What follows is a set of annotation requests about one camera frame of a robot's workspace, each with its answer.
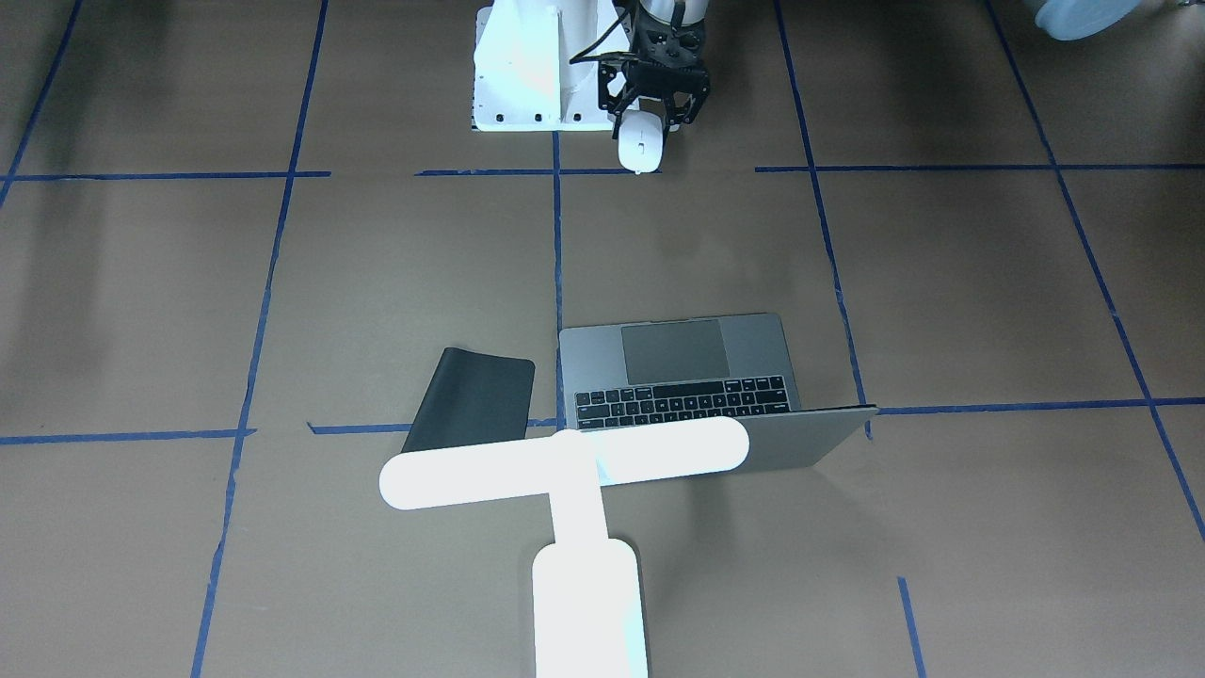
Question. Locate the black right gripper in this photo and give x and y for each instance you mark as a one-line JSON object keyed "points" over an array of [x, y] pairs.
{"points": [[696, 102]]}

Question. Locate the white computer mouse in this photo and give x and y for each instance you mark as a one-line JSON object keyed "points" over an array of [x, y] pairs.
{"points": [[640, 141]]}

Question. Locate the grey laptop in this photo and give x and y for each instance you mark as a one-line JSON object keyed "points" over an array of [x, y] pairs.
{"points": [[622, 376]]}

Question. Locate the black mouse pad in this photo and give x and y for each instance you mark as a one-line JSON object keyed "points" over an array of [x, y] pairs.
{"points": [[473, 398]]}

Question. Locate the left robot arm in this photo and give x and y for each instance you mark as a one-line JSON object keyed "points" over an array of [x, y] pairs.
{"points": [[1076, 20]]}

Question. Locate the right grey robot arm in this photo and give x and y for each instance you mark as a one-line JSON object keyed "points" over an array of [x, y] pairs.
{"points": [[615, 38]]}

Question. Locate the white desk lamp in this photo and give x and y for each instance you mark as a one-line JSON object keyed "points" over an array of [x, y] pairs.
{"points": [[588, 613]]}

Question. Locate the blue tape line centre column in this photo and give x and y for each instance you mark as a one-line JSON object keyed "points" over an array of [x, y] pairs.
{"points": [[560, 414]]}

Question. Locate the blue tape line far row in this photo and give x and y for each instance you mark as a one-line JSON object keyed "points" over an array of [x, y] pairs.
{"points": [[222, 434]]}

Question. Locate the blue tape line near base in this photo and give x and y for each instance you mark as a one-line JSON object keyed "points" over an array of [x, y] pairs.
{"points": [[325, 174]]}

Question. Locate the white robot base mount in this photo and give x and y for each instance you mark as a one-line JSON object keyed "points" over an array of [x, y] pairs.
{"points": [[524, 80]]}

